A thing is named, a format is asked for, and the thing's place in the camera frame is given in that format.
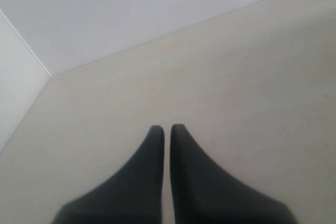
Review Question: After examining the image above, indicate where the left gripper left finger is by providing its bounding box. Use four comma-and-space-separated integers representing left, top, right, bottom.
53, 125, 164, 223

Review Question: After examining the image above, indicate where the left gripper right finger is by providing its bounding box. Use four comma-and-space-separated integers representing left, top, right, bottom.
170, 124, 297, 223

